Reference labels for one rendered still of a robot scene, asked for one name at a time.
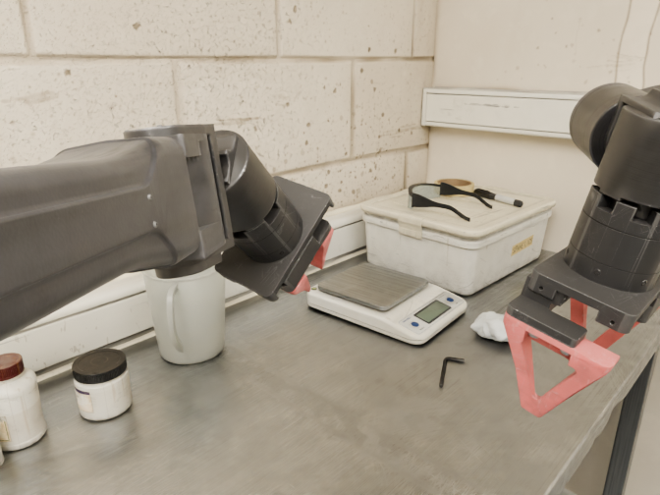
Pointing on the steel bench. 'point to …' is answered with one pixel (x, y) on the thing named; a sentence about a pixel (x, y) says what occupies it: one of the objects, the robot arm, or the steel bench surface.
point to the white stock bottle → (19, 405)
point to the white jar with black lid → (102, 384)
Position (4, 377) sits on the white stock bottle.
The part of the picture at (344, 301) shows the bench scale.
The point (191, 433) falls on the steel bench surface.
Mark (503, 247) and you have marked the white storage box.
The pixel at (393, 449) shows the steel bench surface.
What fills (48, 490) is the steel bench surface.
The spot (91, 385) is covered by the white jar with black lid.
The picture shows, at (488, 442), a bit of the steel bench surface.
